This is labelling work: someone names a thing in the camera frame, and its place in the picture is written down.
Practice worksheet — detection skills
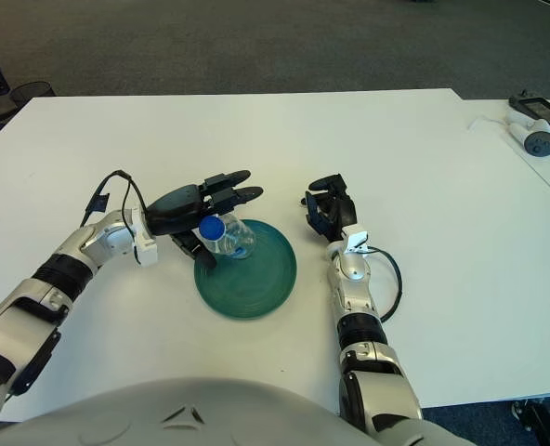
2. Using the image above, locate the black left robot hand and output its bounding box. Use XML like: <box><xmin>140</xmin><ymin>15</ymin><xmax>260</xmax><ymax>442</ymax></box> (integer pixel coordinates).
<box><xmin>143</xmin><ymin>170</ymin><xmax>265</xmax><ymax>270</ymax></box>

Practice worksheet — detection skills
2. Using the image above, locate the black table leg base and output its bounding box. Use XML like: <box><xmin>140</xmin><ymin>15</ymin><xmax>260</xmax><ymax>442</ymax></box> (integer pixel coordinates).
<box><xmin>511</xmin><ymin>397</ymin><xmax>550</xmax><ymax>446</ymax></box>

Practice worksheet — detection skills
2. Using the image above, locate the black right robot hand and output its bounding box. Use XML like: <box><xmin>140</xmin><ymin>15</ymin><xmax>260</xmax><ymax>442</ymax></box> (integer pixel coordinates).
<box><xmin>300</xmin><ymin>174</ymin><xmax>360</xmax><ymax>243</ymax></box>

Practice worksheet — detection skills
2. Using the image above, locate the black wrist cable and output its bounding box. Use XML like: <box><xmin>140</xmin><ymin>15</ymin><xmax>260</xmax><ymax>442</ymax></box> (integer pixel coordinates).
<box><xmin>80</xmin><ymin>170</ymin><xmax>149</xmax><ymax>233</ymax></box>
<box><xmin>365</xmin><ymin>248</ymin><xmax>404</xmax><ymax>322</ymax></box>

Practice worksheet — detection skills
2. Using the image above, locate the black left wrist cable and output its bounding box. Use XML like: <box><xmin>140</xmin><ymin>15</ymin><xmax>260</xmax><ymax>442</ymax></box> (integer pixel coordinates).
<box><xmin>80</xmin><ymin>170</ymin><xmax>149</xmax><ymax>233</ymax></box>

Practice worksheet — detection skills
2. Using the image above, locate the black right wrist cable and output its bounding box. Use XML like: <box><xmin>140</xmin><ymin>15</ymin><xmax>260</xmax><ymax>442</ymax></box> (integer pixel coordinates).
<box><xmin>365</xmin><ymin>248</ymin><xmax>404</xmax><ymax>322</ymax></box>

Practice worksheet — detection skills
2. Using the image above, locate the clear bottle with blue cap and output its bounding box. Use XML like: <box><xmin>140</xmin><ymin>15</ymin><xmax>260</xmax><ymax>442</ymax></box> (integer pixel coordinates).
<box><xmin>198</xmin><ymin>212</ymin><xmax>257</xmax><ymax>261</ymax></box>

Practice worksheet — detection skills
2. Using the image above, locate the grey robot torso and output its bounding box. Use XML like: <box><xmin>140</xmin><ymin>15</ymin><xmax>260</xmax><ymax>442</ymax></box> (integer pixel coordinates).
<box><xmin>0</xmin><ymin>376</ymin><xmax>364</xmax><ymax>446</ymax></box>

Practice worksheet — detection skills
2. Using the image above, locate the green ribbed plate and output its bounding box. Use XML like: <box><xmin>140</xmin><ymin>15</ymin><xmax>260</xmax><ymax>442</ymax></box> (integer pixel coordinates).
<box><xmin>193</xmin><ymin>217</ymin><xmax>298</xmax><ymax>321</ymax></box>

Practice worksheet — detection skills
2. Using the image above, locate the white grey VR controller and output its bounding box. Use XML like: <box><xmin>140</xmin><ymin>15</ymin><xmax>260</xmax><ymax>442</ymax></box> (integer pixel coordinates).
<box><xmin>506</xmin><ymin>109</ymin><xmax>550</xmax><ymax>158</ymax></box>

